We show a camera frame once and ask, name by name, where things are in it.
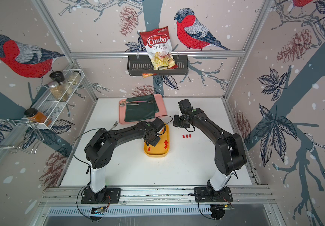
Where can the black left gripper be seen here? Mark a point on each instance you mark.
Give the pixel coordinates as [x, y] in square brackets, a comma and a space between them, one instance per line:
[155, 142]

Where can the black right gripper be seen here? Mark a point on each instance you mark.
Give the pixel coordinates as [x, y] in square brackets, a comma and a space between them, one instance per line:
[175, 123]

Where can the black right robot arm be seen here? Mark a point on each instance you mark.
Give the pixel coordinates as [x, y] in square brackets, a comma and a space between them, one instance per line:
[229, 154]

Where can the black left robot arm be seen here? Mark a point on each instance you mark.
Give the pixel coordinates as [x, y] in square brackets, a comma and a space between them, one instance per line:
[100, 149]

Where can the yellow plastic storage box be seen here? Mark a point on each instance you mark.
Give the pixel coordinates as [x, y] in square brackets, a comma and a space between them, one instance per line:
[159, 150]

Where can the dark green cloth napkin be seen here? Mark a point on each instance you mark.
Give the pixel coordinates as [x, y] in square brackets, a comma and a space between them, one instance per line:
[146, 108]

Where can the pink plastic tray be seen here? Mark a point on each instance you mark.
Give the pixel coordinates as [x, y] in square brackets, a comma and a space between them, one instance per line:
[160, 104]

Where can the small silver spoon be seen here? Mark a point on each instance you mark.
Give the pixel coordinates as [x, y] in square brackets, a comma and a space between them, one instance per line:
[128, 103]

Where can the long gold colourful spoon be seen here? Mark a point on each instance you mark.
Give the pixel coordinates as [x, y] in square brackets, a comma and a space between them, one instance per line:
[142, 101]

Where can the Chuba cassava chips bag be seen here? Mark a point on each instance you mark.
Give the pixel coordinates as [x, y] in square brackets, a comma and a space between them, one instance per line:
[158, 46]

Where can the clear spice jar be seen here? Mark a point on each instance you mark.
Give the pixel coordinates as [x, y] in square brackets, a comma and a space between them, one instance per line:
[74, 78]

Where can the silver lid spice jar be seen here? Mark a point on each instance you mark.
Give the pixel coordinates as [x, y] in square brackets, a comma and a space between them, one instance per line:
[57, 91]

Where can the black lid spice jar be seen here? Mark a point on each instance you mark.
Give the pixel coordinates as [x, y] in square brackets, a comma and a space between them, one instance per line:
[58, 77]

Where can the orange spice jar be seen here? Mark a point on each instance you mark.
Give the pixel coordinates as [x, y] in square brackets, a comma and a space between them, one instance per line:
[36, 116]

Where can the fork with white handle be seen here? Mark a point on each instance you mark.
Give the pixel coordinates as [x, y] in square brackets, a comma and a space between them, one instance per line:
[114, 125]

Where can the black wire wall basket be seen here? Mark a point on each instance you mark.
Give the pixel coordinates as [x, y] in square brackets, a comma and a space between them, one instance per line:
[138, 66]

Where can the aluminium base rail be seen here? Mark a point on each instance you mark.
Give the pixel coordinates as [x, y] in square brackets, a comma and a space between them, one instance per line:
[157, 195]

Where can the white wire spice rack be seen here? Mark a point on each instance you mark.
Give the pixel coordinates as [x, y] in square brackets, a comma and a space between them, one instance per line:
[53, 108]

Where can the chrome wire holder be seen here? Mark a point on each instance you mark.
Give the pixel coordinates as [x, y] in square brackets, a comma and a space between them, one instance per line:
[20, 136]

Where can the aluminium corner frame post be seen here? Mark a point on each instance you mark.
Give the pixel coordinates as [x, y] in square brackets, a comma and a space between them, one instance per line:
[62, 43]

